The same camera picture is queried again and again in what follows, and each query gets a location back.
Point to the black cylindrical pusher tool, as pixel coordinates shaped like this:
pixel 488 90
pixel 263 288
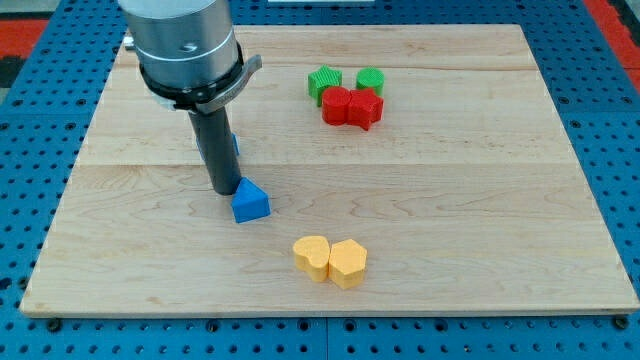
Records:
pixel 215 142

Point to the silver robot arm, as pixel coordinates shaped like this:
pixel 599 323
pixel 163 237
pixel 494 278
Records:
pixel 190 59

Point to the blue triangle block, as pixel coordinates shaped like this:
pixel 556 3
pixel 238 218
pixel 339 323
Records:
pixel 250 202

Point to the green star block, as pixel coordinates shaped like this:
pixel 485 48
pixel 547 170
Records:
pixel 320 80

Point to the red cylinder block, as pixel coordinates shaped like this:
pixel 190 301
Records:
pixel 334 103

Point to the red star block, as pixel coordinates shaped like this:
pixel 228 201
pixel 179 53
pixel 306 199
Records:
pixel 364 109

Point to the yellow heart block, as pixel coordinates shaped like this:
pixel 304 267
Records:
pixel 311 255

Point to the green cylinder block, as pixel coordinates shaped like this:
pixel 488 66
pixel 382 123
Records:
pixel 371 78

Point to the yellow hexagon block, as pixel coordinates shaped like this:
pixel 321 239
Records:
pixel 347 263

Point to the wooden board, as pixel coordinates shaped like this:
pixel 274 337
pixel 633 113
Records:
pixel 467 194

